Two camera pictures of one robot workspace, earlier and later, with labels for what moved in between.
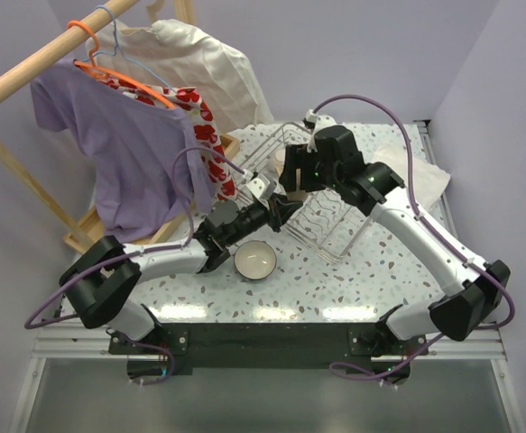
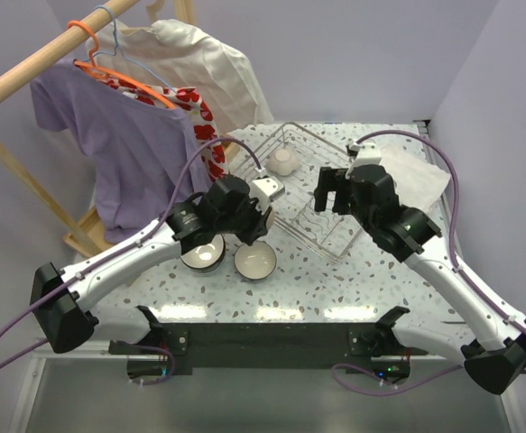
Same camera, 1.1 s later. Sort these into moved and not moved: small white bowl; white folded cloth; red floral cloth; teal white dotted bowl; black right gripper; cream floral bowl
Moved: cream floral bowl; black right gripper
Not moved: white folded cloth; teal white dotted bowl; small white bowl; red floral cloth
